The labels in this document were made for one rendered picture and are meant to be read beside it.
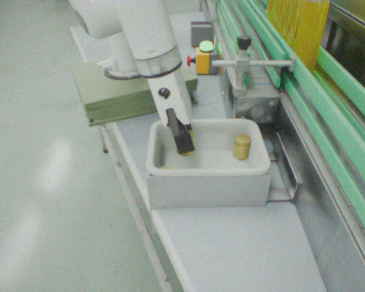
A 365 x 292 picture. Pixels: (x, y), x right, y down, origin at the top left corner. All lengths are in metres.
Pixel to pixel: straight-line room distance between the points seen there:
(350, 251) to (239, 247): 0.19
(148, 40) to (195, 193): 0.28
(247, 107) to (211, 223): 0.27
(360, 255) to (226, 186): 0.25
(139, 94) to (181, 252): 0.45
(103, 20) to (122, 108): 0.35
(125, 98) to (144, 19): 0.38
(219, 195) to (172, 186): 0.09
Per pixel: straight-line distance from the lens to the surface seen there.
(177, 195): 0.59
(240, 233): 0.59
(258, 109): 0.71
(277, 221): 0.62
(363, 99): 0.61
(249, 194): 0.61
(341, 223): 0.48
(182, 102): 0.54
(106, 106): 0.85
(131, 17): 0.50
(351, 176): 0.49
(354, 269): 0.47
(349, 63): 0.94
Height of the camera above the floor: 1.21
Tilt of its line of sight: 37 degrees down
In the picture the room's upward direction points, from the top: straight up
